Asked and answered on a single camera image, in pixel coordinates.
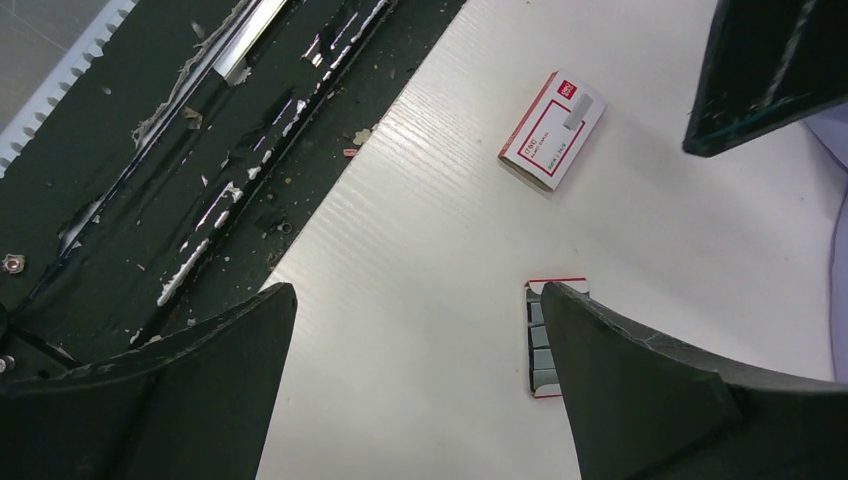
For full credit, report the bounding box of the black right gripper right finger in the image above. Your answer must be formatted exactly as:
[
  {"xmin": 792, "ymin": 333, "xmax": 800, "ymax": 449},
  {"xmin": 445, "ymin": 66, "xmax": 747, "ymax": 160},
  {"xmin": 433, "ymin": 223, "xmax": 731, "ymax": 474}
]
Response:
[{"xmin": 541, "ymin": 283, "xmax": 847, "ymax": 479}]

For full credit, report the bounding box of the slotted cable duct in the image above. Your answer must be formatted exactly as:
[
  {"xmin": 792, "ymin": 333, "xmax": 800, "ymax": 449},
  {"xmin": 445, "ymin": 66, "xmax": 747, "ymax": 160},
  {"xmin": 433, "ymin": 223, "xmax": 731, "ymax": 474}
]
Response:
[{"xmin": 1, "ymin": 1, "xmax": 138, "ymax": 174}]

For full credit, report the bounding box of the lavender crumpled cloth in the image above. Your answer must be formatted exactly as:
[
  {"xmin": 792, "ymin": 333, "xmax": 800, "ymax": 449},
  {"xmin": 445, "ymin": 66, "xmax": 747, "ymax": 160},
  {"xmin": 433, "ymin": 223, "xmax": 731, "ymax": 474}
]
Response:
[{"xmin": 805, "ymin": 103, "xmax": 847, "ymax": 384}]

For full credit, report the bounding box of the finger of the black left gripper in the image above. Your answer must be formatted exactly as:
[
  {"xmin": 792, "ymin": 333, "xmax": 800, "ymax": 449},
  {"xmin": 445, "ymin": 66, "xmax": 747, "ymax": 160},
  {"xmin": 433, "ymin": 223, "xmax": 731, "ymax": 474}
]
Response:
[{"xmin": 682, "ymin": 0, "xmax": 847, "ymax": 158}]

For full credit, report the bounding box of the red white staple box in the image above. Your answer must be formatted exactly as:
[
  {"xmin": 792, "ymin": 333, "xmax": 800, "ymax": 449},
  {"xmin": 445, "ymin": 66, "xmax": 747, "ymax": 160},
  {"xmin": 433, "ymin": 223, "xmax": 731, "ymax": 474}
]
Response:
[{"xmin": 498, "ymin": 70, "xmax": 607, "ymax": 192}]

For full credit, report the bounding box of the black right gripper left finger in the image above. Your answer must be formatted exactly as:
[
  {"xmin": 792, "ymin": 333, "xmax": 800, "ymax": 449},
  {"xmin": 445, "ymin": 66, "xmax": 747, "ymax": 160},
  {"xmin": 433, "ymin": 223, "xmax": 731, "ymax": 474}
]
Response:
[{"xmin": 1, "ymin": 283, "xmax": 298, "ymax": 479}]

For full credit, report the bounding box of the box of staples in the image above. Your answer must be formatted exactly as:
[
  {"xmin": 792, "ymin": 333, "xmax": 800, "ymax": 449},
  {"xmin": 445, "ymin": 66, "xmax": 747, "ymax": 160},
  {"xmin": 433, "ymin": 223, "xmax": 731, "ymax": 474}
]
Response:
[{"xmin": 524, "ymin": 277, "xmax": 590, "ymax": 399}]

